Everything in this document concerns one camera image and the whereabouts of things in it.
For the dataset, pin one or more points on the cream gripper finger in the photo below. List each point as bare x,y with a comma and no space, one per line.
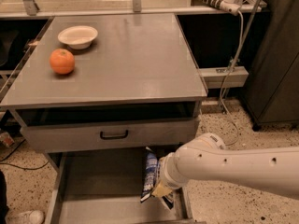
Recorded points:
160,190

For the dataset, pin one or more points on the blue chip bag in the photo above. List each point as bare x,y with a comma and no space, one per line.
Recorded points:
150,180

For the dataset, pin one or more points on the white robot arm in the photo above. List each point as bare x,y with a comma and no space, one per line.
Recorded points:
275,170

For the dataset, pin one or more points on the grey open middle drawer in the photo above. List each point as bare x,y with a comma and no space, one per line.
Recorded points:
104,187

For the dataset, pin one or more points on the grey top drawer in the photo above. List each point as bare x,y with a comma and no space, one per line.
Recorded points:
78,128

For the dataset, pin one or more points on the white sneaker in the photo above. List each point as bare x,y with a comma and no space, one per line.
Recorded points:
27,217

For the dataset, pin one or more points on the orange fruit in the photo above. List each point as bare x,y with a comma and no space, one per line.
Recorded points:
62,61

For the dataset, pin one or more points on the small red white packet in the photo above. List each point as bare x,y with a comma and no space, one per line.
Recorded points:
6,139

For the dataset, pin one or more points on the white paper bowl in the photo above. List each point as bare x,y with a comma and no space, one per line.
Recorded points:
78,37

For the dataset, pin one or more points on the white power strip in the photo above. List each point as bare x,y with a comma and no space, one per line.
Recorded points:
229,6

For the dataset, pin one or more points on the black drawer handle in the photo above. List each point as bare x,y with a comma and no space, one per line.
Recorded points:
113,136

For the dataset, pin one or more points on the metal back shelf frame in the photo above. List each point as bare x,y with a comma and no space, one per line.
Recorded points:
124,3

